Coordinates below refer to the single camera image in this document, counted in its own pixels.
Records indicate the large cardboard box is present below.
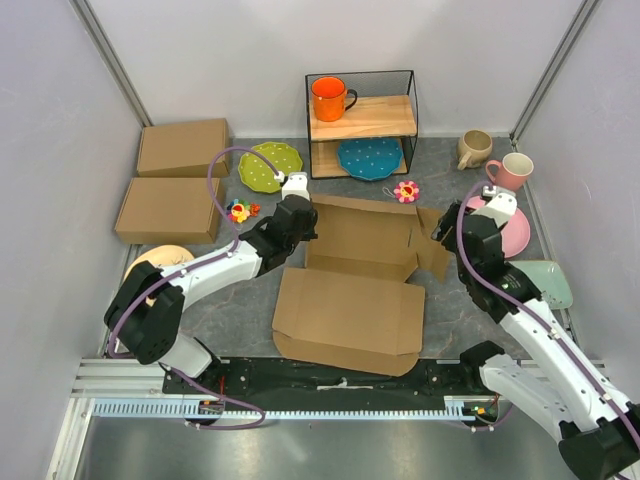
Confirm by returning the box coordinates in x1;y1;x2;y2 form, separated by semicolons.
272;195;449;377

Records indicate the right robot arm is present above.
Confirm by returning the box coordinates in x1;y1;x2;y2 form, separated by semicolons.
432;194;639;479

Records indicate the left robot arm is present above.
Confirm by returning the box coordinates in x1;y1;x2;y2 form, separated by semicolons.
104;194;318;378

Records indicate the closed cardboard box rear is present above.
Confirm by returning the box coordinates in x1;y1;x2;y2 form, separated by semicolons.
136;118;230;178

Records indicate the closed cardboard box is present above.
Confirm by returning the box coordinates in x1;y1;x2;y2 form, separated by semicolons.
115;177;225;245
136;118;230;178

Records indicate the closed cardboard box front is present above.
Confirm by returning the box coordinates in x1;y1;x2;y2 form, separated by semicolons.
115;177;225;245

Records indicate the green dotted plate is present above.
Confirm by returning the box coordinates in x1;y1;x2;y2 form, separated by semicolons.
237;140;304;195

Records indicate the blue dotted plate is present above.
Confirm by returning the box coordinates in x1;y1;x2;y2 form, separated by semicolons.
337;138;403;181

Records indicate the pink flower toy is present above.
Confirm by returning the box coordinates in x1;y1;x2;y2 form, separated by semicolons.
382;181;421;204

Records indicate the orange mug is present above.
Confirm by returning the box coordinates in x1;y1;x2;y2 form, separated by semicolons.
311;76;358;122

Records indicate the beige bird plate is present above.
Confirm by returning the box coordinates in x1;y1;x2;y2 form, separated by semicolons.
124;245;195;279

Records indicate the beige ceramic mug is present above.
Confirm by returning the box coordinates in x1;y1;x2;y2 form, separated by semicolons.
456;129;493;170

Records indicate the pink round plate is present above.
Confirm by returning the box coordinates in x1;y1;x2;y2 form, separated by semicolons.
473;193;531;259

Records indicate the pink mug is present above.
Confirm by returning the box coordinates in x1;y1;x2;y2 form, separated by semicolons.
485;152;534;192

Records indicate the mint rectangular plate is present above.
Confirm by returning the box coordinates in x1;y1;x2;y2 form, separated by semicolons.
512;260;573;310

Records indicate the black wire wooden shelf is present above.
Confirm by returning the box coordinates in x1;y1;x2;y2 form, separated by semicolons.
305;69;419;181

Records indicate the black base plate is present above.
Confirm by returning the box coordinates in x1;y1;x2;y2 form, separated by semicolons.
161;349;501;416

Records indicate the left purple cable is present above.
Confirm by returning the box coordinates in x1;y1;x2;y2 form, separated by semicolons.
106;145;286;361

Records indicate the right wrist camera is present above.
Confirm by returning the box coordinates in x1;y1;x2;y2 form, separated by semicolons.
473;183;518;230

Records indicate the grey cable duct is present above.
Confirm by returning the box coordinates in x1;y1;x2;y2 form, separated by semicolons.
92;394;499;420

